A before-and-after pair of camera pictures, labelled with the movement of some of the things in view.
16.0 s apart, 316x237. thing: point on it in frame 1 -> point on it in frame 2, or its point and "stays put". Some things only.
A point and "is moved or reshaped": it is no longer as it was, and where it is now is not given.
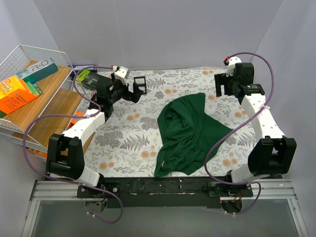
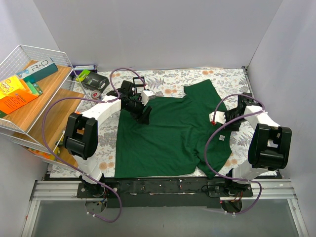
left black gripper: x=134 y=91 -> x=139 y=112
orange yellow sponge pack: x=14 y=93 stays put
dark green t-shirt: x=187 y=136 is moved or reshaped
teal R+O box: x=33 y=73 stays put
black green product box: x=92 y=79 stays put
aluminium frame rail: x=49 y=190 stays put
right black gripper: x=222 y=82 -> x=229 y=120
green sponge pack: x=34 y=88 stays put
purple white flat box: x=80 y=67 stays put
